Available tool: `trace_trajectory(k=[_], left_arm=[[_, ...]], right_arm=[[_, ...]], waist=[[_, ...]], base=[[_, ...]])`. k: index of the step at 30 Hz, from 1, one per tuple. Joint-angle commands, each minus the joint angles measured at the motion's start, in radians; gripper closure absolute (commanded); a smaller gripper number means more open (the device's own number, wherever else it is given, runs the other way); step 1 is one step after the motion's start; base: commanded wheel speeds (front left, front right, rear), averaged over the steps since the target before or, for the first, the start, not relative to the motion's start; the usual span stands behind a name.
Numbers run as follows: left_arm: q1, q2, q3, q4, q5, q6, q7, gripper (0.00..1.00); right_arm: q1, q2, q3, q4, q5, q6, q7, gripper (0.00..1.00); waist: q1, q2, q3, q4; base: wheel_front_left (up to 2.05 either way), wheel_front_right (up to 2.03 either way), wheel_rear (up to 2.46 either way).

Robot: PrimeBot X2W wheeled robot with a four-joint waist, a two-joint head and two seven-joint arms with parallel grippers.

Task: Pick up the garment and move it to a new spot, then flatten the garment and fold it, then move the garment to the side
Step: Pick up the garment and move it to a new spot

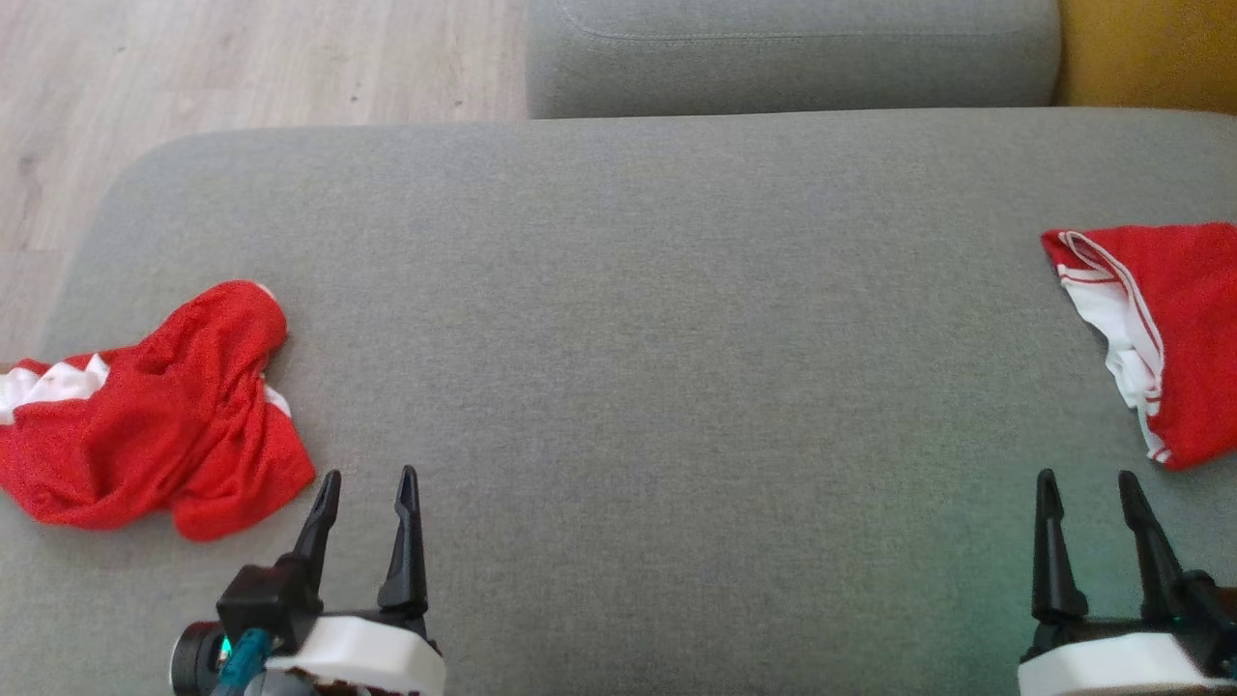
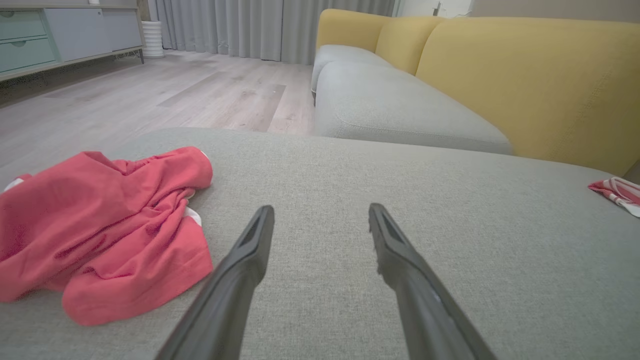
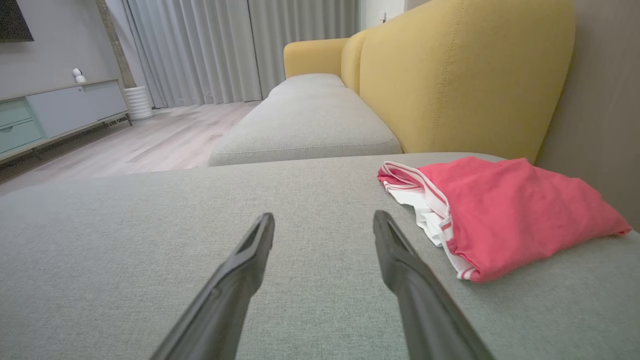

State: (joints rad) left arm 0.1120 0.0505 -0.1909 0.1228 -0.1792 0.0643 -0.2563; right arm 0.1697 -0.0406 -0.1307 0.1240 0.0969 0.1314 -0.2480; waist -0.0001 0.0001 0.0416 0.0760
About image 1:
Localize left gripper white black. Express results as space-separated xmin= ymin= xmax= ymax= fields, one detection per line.
xmin=264 ymin=465 xmax=448 ymax=696

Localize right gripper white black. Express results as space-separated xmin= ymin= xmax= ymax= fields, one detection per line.
xmin=1018 ymin=468 xmax=1237 ymax=696

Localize red mesh sports shorts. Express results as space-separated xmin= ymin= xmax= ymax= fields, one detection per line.
xmin=0 ymin=279 xmax=317 ymax=542

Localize red basketball jersey white trim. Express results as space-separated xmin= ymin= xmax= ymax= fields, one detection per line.
xmin=1041 ymin=222 xmax=1237 ymax=472

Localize large grey sofa seat cushion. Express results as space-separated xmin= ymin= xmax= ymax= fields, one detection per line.
xmin=0 ymin=106 xmax=1237 ymax=696

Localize small grey sofa cushion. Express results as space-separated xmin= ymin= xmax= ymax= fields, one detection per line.
xmin=525 ymin=0 xmax=1062 ymax=120

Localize left teal cable connector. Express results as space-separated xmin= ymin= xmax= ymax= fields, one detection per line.
xmin=211 ymin=626 xmax=273 ymax=696

